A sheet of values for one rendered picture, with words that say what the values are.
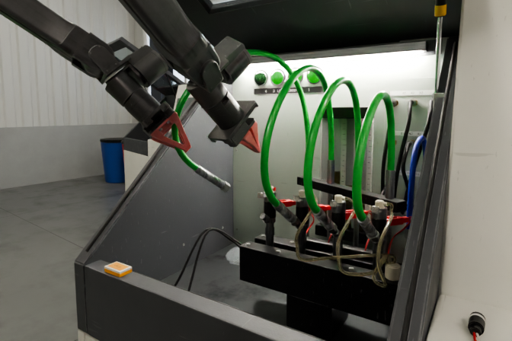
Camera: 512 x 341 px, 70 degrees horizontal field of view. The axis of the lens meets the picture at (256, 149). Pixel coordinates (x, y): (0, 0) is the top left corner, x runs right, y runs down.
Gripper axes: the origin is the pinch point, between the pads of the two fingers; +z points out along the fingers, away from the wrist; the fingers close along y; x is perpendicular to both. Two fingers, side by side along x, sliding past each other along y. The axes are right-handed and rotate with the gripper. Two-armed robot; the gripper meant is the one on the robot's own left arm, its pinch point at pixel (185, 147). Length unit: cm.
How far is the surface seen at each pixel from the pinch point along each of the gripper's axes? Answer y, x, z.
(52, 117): 635, 45, -221
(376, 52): 0, -50, 17
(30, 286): 231, 122, -14
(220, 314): -15.9, 17.9, 23.5
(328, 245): -4.1, -5.3, 36.2
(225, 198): 41.8, -2.3, 19.9
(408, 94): -2, -47, 30
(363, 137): -27.2, -16.7, 19.0
